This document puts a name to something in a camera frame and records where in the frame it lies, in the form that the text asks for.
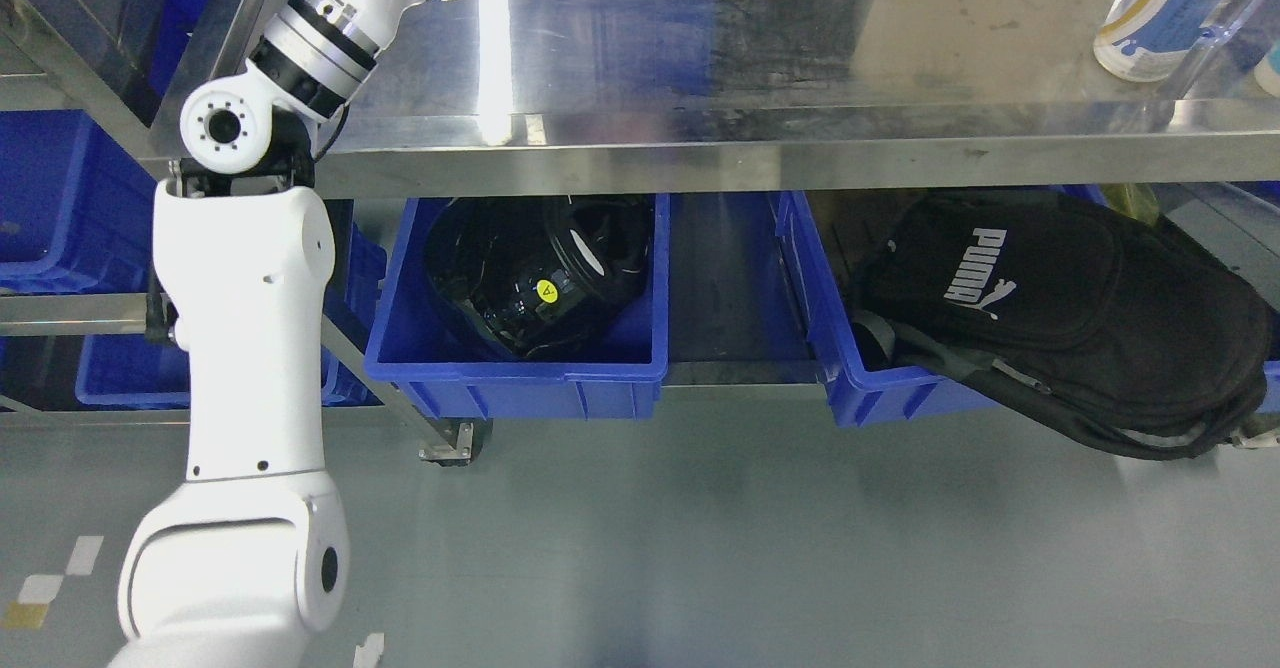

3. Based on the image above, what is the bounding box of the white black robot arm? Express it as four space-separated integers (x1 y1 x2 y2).
111 0 430 667

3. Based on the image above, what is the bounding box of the stainless steel table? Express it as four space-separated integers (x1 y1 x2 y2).
0 0 1280 466

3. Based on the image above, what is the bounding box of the black helmet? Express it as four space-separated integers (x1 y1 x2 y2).
422 195 655 361

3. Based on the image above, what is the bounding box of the blue bin with helmet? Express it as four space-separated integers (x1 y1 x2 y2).
364 195 673 418

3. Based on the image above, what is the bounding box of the blue bin far left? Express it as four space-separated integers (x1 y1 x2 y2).
1 109 156 296

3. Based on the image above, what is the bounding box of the blue bin with backpack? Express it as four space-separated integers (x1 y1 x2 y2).
772 186 1277 427

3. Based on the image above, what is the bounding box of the blue bin lower left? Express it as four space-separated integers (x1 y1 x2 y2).
76 223 388 410

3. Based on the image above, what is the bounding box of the white blue yellow bottle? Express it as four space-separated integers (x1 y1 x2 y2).
1092 0 1229 83

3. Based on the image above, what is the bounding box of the black Puma backpack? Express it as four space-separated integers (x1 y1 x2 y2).
846 188 1275 459

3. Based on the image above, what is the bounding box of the white blue striped cup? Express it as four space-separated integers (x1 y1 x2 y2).
1252 42 1280 99

